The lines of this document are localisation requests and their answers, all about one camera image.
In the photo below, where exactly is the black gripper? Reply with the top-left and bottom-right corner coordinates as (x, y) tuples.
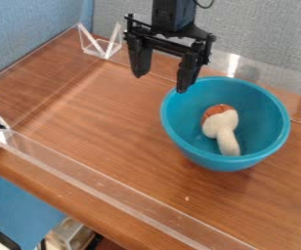
(125, 14), (215, 94)

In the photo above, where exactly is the plush mushroom toy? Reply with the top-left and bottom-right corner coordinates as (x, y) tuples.
(202, 104), (241, 156)

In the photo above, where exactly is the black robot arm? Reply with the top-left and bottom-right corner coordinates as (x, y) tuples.
(125, 0), (215, 93)

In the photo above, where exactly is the blue plastic bowl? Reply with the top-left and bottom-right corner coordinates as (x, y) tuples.
(159, 76), (290, 172)

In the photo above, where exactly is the clear acrylic back barrier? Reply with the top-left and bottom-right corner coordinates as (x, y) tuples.
(113, 42), (301, 130)

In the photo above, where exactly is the clear acrylic barrier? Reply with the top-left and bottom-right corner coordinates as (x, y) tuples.
(0, 115), (255, 250)
(113, 42), (301, 130)

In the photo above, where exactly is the clear acrylic front barrier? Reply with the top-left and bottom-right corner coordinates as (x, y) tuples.
(0, 115), (255, 250)

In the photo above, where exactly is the clear acrylic corner bracket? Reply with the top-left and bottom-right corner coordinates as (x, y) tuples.
(78, 23), (123, 60)

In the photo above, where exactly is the metal table leg frame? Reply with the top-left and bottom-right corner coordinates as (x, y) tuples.
(34, 218), (94, 250)

